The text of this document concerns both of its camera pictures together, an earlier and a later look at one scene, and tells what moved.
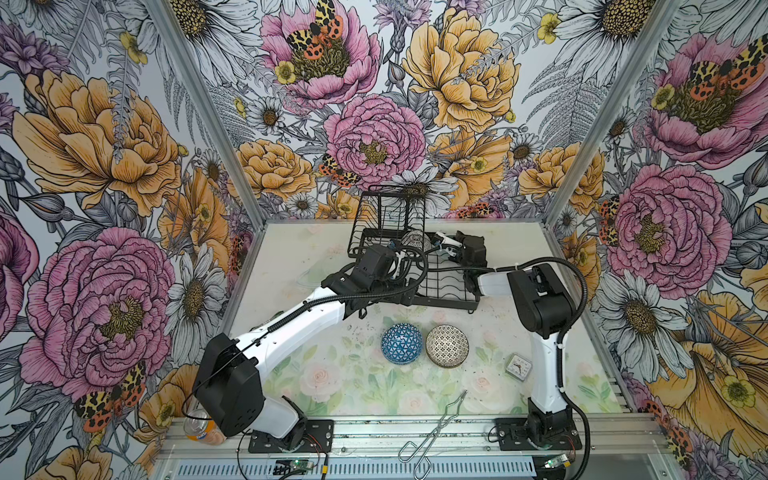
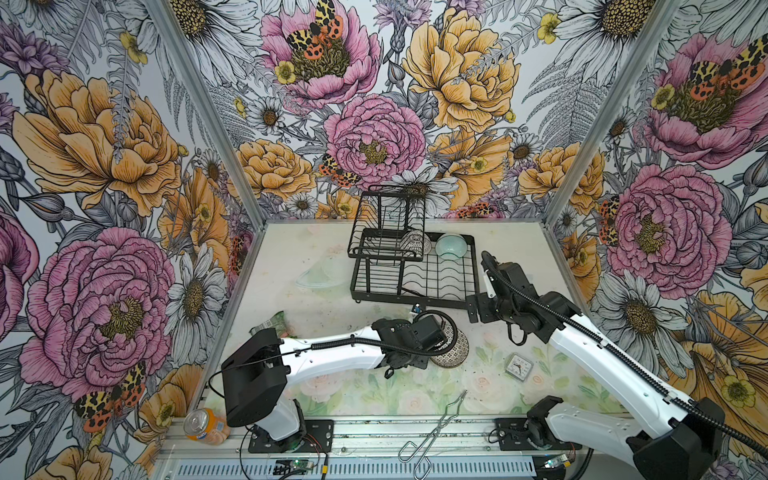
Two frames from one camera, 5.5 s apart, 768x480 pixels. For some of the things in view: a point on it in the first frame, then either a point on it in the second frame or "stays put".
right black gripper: (461, 237) → (484, 307)
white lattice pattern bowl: (417, 238) stays put
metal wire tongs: (410, 450) stays put
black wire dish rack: (395, 216) stays put
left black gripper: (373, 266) → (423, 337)
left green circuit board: (291, 466) stays put
